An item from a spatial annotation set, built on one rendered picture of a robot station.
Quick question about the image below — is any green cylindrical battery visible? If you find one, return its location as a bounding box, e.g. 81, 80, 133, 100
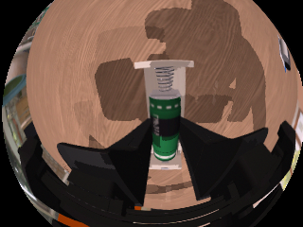
149, 94, 182, 162

